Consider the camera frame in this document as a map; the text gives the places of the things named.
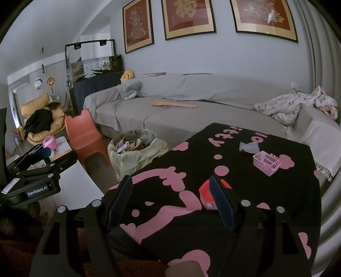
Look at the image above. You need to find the yellow trash bag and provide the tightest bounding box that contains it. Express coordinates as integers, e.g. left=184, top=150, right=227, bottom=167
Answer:
left=107, top=129, right=169, bottom=181

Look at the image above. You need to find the black pink patterned tablecloth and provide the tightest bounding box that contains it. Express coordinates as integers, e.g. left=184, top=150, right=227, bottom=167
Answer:
left=110, top=123, right=321, bottom=276

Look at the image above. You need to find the pink toy bucket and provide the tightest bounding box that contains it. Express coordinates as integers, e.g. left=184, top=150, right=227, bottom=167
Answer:
left=42, top=135, right=58, bottom=156

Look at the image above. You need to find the white low table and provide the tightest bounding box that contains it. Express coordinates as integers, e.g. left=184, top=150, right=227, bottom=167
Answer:
left=45, top=137, right=103, bottom=209

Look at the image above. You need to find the black jacket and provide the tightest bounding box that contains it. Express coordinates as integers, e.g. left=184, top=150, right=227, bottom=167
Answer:
left=24, top=108, right=54, bottom=138

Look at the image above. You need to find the pink plastic basket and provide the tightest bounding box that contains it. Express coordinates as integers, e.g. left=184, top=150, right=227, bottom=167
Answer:
left=253, top=151, right=282, bottom=177

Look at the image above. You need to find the red plastic kids chair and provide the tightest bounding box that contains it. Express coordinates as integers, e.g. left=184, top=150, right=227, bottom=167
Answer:
left=65, top=109, right=111, bottom=167

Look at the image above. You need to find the grey crumpled wrapper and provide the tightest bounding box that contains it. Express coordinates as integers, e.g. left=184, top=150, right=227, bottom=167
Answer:
left=239, top=142, right=260, bottom=154

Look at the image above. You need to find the yellow beanbag lounger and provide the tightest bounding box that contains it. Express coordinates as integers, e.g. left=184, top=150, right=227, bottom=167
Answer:
left=20, top=92, right=66, bottom=145

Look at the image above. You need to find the dark fish tank cabinet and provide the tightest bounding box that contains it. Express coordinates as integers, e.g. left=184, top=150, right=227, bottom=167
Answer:
left=69, top=72, right=123, bottom=115

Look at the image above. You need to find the long pink shoehorn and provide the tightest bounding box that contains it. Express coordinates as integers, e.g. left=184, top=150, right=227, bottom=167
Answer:
left=152, top=100, right=197, bottom=108

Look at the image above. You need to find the grey covered sofa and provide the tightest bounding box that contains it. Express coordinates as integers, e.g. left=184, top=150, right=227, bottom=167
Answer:
left=83, top=73, right=341, bottom=182

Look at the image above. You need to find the grey shark plush toy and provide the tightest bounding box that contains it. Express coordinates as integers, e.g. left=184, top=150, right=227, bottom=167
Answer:
left=117, top=80, right=142, bottom=100

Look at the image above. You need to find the pink floral blanket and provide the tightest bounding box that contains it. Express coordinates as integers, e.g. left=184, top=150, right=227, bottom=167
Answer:
left=252, top=86, right=338, bottom=126

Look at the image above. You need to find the yellow face cushion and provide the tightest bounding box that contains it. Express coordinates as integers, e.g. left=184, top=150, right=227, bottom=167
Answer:
left=120, top=70, right=135, bottom=83

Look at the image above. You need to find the left framed red picture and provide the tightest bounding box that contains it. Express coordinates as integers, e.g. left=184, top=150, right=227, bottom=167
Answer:
left=123, top=0, right=154, bottom=54

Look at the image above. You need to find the framed red picture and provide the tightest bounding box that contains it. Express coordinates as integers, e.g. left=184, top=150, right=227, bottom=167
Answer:
left=161, top=0, right=216, bottom=40
left=123, top=0, right=154, bottom=54
left=230, top=0, right=298, bottom=43

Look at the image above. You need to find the middle framed red picture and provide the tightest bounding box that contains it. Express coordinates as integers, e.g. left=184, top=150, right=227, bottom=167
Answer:
left=161, top=0, right=216, bottom=40

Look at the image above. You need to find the right framed red picture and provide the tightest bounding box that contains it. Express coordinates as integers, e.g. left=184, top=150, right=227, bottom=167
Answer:
left=230, top=0, right=298, bottom=43

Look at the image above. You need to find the grey pleated curtain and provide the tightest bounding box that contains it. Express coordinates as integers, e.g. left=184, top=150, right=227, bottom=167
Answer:
left=296, top=1, right=340, bottom=276

